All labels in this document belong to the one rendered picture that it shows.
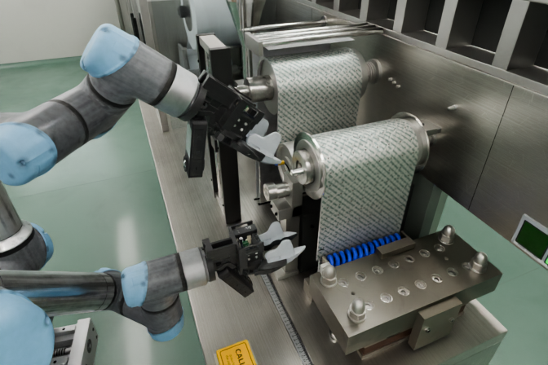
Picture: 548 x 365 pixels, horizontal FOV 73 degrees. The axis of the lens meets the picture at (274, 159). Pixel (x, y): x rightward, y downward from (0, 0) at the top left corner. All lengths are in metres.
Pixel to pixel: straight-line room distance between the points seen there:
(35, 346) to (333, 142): 0.57
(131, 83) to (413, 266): 0.70
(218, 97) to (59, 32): 5.71
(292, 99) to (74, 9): 5.43
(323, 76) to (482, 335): 0.70
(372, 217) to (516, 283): 1.73
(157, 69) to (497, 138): 0.64
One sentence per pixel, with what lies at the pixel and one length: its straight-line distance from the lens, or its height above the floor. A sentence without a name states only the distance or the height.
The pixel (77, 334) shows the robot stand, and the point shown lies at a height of 0.77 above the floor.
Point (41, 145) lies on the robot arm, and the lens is 0.53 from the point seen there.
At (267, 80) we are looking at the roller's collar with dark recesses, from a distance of 0.93.
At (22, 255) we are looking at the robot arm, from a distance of 1.08.
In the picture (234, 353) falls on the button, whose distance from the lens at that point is 0.88.
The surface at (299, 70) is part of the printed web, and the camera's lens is 0.92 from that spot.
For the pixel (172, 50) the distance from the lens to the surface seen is 1.63.
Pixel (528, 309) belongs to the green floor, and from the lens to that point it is 2.46.
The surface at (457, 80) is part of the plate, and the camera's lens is 0.90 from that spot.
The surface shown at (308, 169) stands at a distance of 0.76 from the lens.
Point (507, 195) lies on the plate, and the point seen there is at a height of 1.23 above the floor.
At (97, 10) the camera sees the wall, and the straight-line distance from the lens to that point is 6.17.
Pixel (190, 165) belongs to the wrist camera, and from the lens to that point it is 0.64.
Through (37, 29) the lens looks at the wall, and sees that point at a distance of 6.29.
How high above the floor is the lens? 1.69
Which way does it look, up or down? 32 degrees down
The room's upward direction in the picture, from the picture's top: straight up
